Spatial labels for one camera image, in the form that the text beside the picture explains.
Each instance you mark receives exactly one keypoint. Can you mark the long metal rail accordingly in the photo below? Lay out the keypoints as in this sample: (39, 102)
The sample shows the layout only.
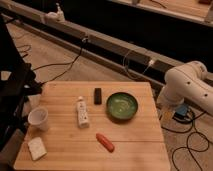
(143, 42)

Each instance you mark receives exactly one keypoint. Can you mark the white sponge block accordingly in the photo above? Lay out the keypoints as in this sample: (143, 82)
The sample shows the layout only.
(36, 148)

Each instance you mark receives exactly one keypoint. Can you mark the white paper cup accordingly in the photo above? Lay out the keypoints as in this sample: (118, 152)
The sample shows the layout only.
(38, 118)

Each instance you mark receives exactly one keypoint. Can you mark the blue power box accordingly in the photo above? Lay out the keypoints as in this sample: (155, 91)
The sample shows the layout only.
(181, 112)

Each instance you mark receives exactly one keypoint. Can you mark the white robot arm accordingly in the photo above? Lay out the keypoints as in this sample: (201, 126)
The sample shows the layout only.
(187, 81)

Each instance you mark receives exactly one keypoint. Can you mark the black equipment stand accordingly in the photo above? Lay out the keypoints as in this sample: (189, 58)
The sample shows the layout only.
(17, 80)

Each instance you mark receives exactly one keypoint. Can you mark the black eraser block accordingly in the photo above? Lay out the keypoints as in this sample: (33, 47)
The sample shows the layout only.
(97, 96)

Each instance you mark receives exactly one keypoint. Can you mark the green bowl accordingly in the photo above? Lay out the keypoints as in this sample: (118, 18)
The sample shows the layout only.
(121, 106)

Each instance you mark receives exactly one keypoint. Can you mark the white tube with cap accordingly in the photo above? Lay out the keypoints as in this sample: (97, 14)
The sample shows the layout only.
(83, 120)

